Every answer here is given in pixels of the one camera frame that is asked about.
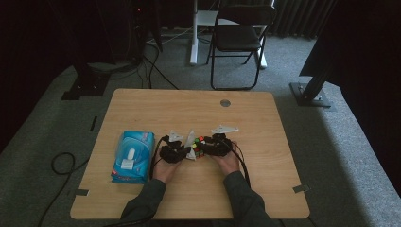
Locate blue tissue pack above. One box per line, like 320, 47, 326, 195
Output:
110, 130, 156, 184

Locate person's right hand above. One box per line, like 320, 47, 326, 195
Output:
213, 142, 242, 177

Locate multicoloured puzzle cube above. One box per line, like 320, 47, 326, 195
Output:
190, 135, 206, 160

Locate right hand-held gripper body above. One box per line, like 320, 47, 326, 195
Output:
203, 124, 240, 158

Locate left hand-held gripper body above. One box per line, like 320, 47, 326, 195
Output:
159, 129, 191, 165

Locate black stand with bolted base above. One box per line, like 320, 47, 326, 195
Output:
288, 0, 338, 112

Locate person's left hand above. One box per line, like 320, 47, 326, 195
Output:
152, 154, 183, 185

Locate white tissue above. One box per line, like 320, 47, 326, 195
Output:
183, 129, 198, 162

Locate black folding chair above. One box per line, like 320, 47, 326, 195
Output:
206, 3, 278, 92

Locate dark curtain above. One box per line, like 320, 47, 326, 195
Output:
270, 0, 339, 42

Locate black looped floor cable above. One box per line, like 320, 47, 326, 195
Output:
37, 151, 91, 227

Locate black stand with flat base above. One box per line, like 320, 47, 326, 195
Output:
61, 0, 112, 101

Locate black cables on floor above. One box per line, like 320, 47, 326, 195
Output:
110, 27, 180, 91

